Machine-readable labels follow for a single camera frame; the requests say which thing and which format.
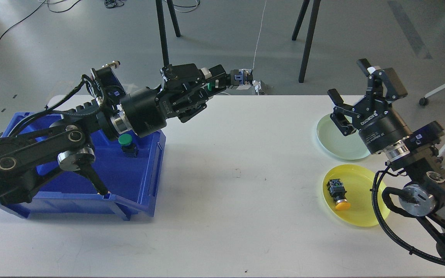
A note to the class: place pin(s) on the blue plastic bin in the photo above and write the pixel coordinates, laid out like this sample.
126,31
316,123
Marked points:
132,182

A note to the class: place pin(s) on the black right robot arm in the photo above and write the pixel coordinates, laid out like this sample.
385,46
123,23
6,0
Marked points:
423,198

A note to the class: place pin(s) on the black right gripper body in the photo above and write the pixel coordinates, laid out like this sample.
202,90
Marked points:
379,125

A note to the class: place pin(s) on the black tripod right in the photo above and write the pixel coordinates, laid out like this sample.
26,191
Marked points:
310,33

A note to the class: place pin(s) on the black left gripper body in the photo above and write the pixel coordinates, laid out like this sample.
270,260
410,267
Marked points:
148,108

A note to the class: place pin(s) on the white power adapter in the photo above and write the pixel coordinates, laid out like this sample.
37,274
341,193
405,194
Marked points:
261,88

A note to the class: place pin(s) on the green push button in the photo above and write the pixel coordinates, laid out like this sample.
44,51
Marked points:
128,145
239,79

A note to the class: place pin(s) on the yellow plate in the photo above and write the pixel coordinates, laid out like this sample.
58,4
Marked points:
357,181

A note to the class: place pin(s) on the light green plate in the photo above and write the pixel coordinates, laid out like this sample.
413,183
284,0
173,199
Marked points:
348,148

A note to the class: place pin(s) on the black tripod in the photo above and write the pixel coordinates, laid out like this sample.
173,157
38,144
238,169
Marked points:
310,33
162,27

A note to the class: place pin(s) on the black tripod left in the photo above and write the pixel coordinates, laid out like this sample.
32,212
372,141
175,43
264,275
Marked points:
162,27

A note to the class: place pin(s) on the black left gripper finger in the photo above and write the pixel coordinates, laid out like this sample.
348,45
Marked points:
192,103
189,83

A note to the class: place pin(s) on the yellow push button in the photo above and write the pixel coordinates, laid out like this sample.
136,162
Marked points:
337,192

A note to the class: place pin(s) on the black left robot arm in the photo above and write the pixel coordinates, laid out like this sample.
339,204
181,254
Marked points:
58,139

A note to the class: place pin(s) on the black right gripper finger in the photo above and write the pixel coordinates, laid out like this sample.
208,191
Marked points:
347,118
383,88

